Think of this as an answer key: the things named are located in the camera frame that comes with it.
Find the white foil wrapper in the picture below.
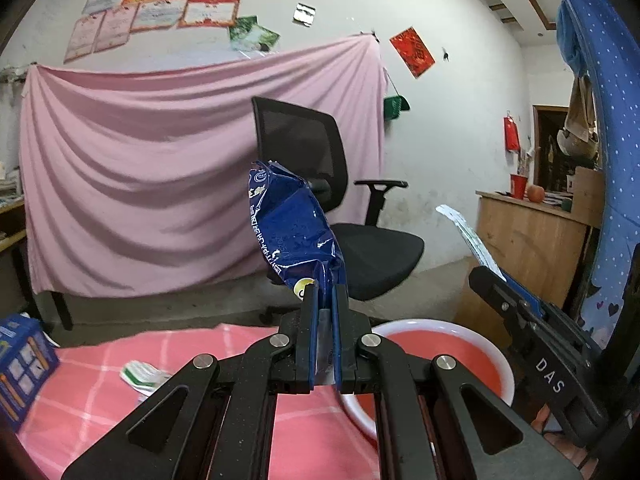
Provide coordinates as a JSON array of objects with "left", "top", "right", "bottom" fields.
[{"left": 436, "top": 204, "right": 506, "bottom": 282}]

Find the blue snack wrapper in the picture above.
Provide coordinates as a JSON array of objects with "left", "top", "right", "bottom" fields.
[{"left": 248, "top": 162, "right": 346, "bottom": 387}]

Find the wooden cabinet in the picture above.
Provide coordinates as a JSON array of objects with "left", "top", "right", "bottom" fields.
[{"left": 476, "top": 167, "right": 605, "bottom": 318}]

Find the pink checkered tablecloth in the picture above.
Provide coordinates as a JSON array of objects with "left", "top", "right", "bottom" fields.
[{"left": 17, "top": 325, "right": 380, "bottom": 479}]

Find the red and white basin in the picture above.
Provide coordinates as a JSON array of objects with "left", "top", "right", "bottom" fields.
[{"left": 339, "top": 317, "right": 516, "bottom": 443}]

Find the green white crumpled wrapper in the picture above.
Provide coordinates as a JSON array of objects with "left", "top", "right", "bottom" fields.
[{"left": 119, "top": 361, "right": 171, "bottom": 401}]

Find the orange fruit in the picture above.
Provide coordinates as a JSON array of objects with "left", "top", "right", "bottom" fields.
[{"left": 526, "top": 184, "right": 546, "bottom": 204}]

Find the red paper cup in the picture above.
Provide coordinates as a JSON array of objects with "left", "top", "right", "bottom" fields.
[{"left": 510, "top": 174, "right": 528, "bottom": 200}]

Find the red hanging bag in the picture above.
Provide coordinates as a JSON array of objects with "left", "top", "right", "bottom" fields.
[{"left": 503, "top": 114, "right": 521, "bottom": 152}]

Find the blue cardboard box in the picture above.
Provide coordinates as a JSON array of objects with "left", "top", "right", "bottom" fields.
[{"left": 0, "top": 314, "right": 60, "bottom": 432}]

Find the pink hanging sheet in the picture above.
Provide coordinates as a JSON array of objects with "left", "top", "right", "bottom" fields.
[{"left": 20, "top": 35, "right": 386, "bottom": 298}]

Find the black office chair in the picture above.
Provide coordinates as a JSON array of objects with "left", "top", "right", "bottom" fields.
[{"left": 252, "top": 96, "right": 424, "bottom": 301}]

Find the blue polka dot curtain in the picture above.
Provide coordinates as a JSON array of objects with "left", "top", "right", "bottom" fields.
[{"left": 564, "top": 0, "right": 639, "bottom": 348}]

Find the red framed certificate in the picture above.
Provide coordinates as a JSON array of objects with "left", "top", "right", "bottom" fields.
[{"left": 178, "top": 0, "right": 241, "bottom": 28}]

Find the red diamond wall poster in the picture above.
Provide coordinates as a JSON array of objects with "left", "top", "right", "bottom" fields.
[{"left": 390, "top": 27, "right": 435, "bottom": 78}]

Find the wooden wall shelf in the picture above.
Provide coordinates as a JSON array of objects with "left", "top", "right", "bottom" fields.
[{"left": 0, "top": 197, "right": 26, "bottom": 254}]

